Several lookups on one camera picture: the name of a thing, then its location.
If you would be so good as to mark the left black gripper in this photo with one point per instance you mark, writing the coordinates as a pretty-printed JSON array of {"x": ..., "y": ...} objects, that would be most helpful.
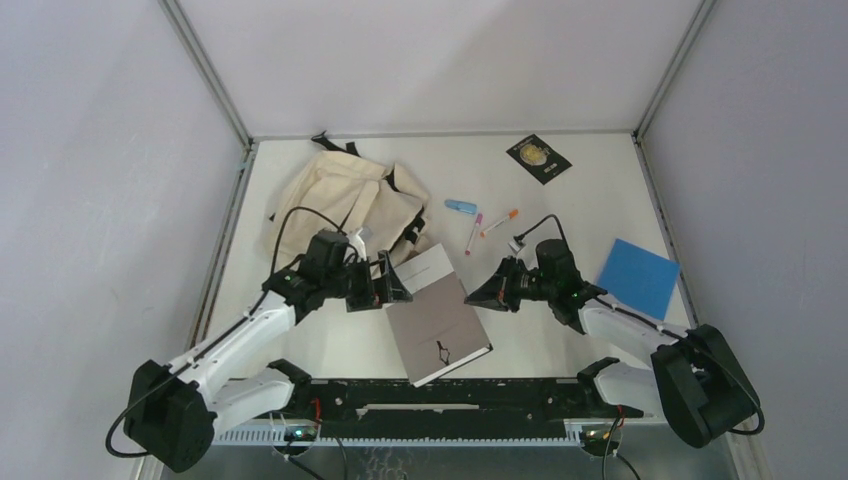
[{"x": 391, "y": 290}]

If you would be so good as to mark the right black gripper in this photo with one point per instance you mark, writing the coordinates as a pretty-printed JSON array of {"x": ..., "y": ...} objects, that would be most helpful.
[{"x": 497, "y": 292}]

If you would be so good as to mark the grey and white book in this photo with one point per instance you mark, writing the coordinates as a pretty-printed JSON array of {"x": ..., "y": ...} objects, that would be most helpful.
[{"x": 436, "y": 332}]

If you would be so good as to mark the beige canvas student bag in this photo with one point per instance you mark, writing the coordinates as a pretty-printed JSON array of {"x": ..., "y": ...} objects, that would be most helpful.
[{"x": 339, "y": 188}]

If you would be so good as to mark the blue notebook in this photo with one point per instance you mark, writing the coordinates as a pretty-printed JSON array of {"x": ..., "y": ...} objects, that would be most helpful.
[{"x": 639, "y": 278}]

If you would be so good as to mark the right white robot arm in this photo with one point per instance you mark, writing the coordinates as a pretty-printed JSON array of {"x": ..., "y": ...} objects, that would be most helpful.
[{"x": 690, "y": 378}]

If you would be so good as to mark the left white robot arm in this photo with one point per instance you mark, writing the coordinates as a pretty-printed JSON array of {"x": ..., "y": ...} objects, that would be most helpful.
[{"x": 177, "y": 409}]

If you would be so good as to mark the pink marker pen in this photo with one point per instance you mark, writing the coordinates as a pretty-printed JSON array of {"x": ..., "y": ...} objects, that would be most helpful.
[{"x": 474, "y": 234}]

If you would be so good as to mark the orange marker pen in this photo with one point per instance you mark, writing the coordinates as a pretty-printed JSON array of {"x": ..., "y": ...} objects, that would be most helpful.
[{"x": 497, "y": 223}]

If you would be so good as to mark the light blue eraser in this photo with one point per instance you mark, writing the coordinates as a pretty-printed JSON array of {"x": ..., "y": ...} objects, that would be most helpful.
[{"x": 461, "y": 206}]

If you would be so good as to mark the black booklet with gold emblem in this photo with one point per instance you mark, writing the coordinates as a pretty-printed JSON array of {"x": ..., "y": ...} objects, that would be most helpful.
[{"x": 539, "y": 159}]

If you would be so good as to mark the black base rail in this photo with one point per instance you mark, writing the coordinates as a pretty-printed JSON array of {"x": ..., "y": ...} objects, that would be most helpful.
[{"x": 511, "y": 409}]

